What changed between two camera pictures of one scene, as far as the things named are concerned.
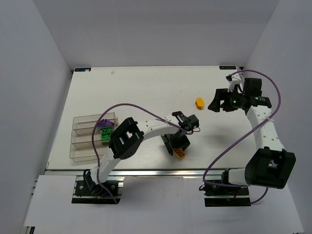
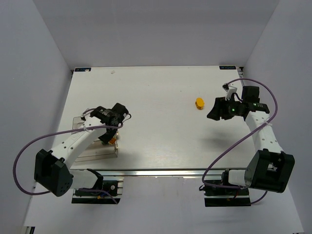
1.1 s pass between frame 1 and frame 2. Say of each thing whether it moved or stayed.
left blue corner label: stayed
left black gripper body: moved
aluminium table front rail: stayed
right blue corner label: stayed
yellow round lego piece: stayed
